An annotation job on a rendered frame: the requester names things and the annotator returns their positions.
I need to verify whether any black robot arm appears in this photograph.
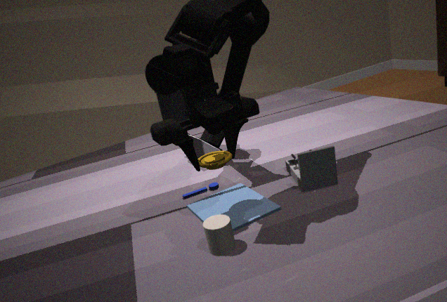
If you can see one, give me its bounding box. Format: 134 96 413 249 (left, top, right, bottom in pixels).
145 0 269 151

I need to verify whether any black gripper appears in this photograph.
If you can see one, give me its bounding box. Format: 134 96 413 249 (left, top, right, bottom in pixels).
150 77 260 171

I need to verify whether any light blue flat mat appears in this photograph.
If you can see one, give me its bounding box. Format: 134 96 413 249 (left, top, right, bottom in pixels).
186 183 282 232

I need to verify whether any gold round plate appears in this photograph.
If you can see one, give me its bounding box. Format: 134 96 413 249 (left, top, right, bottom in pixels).
198 151 233 170

